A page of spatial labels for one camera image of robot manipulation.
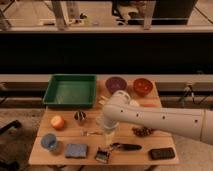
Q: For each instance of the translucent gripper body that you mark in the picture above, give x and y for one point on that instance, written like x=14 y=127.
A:
x=108 y=137

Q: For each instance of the silver fork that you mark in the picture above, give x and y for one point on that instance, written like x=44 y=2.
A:
x=90 y=133

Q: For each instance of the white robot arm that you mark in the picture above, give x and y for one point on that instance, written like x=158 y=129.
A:
x=196 y=124

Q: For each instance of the green plastic tray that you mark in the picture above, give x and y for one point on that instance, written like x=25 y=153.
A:
x=70 y=91

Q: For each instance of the light blue cloth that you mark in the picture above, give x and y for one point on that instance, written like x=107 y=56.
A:
x=99 y=121

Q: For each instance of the bunch of dark grapes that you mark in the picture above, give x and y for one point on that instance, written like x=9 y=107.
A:
x=142 y=131

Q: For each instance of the small metal cup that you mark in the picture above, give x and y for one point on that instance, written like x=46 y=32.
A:
x=80 y=117

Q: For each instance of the small wooden table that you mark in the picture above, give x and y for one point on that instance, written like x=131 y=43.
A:
x=71 y=134

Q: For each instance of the blue sponge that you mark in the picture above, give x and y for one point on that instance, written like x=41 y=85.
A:
x=76 y=151

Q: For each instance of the purple bowl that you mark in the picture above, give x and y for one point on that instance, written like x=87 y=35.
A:
x=114 y=84

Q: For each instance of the orange apple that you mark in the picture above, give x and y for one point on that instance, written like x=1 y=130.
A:
x=57 y=122

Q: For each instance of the red bowl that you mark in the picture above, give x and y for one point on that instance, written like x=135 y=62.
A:
x=142 y=87

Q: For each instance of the black phone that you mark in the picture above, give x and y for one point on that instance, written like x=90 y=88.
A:
x=162 y=153

